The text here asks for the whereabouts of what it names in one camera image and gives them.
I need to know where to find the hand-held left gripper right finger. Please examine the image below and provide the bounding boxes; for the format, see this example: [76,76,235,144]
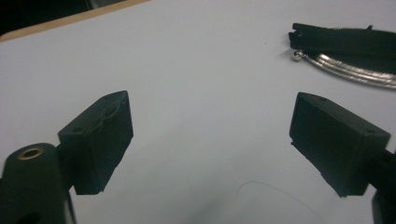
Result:
[289,91,391,198]

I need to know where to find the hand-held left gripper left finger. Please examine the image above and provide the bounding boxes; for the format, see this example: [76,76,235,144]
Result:
[57,90,134,196]

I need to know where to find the oval silver pearl photo frame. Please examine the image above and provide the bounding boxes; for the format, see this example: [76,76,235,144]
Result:
[288,21,396,91]

